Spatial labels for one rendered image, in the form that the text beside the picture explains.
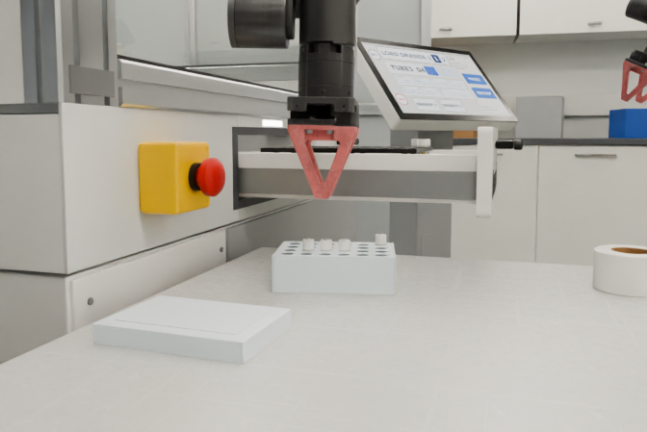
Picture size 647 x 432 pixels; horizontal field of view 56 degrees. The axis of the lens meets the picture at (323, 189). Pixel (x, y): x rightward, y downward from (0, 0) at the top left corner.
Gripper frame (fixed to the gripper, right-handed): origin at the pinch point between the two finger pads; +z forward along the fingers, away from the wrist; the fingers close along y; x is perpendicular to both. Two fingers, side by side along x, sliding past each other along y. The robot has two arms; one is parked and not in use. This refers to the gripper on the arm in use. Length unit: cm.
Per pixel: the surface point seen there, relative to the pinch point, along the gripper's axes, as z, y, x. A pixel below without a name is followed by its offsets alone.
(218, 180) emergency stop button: -0.8, 2.4, -10.5
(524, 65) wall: -63, -373, 100
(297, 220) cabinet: 8.8, -43.0, -8.8
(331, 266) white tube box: 7.5, 3.1, 1.3
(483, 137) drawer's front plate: -6.0, -11.1, 17.8
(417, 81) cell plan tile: -24, -116, 15
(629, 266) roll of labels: 6.6, 1.3, 30.3
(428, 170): -1.7, -14.4, 11.8
